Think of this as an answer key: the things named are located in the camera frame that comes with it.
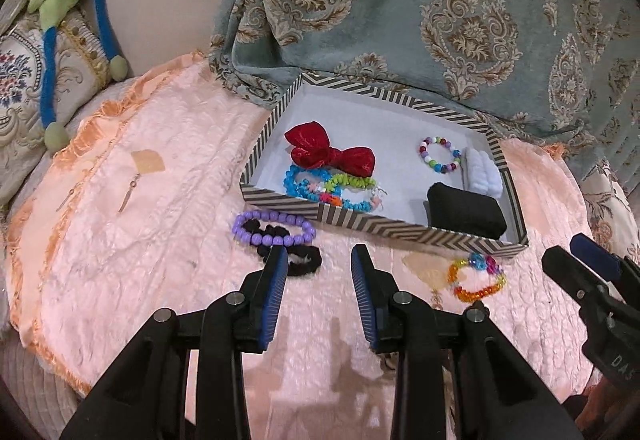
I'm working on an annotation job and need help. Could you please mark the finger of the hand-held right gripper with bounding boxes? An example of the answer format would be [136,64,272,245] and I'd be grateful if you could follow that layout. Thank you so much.
[570,234,628,281]
[541,246,626,321]

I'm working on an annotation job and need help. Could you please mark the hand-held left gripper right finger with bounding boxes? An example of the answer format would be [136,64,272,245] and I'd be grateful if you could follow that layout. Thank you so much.
[350,244,586,440]

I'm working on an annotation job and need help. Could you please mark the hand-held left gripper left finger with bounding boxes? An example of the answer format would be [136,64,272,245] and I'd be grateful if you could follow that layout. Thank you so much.
[60,247,290,440]

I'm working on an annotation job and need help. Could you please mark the multicolour star bead bracelet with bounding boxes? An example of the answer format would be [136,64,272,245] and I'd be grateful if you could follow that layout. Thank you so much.
[319,187,385,214]

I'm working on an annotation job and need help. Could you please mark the blue bead bracelet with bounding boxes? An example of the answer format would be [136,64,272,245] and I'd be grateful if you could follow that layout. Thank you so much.
[283,164,343,201]

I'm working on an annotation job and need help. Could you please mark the green chip bead bracelet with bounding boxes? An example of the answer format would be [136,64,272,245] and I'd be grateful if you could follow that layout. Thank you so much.
[320,172,377,193]

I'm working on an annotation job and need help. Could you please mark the black small cushion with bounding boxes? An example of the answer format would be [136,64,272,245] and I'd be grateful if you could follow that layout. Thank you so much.
[427,183,507,238]

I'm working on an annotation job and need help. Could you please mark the white fluffy hair scrunchie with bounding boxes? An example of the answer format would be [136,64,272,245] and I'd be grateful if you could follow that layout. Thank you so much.
[460,147,502,198]

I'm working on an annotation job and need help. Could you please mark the pastel round bead bracelet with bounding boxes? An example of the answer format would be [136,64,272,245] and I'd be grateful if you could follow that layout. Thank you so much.
[418,136,463,175]

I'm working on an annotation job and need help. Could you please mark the red shiny hair bow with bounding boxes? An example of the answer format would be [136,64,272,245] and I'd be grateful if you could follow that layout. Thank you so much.
[284,121,377,175]

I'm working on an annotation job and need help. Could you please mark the striped shallow box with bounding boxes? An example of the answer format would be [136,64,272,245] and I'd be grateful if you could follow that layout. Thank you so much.
[239,72,529,259]

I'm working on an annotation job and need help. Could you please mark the black hair scrunchie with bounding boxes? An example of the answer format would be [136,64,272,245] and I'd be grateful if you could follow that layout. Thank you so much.
[256,222,323,278]

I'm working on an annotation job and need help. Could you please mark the beige damask cushion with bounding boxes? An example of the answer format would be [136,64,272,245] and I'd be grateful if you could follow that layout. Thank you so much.
[575,170,633,261]

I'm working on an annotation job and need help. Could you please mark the earring on clear card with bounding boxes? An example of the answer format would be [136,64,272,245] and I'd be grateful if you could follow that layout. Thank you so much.
[401,254,452,311]

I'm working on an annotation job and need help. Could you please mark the peach fringed blanket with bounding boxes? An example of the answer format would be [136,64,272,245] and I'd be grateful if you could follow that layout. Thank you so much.
[5,50,601,440]

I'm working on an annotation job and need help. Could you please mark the gold dangling earring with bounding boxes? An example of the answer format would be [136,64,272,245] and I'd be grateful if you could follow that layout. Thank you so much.
[55,187,82,214]
[119,174,142,211]

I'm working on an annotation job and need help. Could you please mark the tan paper card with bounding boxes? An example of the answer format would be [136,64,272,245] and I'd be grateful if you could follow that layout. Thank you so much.
[131,150,166,176]

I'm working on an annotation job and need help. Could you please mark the cream quilted mat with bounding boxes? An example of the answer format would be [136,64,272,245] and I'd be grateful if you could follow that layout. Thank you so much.
[0,330,88,440]

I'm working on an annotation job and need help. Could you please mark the floral embroidered cushion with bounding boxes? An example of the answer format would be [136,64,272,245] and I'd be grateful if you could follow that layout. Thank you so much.
[0,10,108,205]

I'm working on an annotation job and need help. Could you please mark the purple bead bracelet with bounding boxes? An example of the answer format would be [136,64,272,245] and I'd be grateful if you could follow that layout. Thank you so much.
[231,210,317,248]

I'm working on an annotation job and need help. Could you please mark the orange multicolour bead bracelet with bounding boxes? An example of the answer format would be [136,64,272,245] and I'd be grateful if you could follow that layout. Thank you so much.
[446,254,507,303]

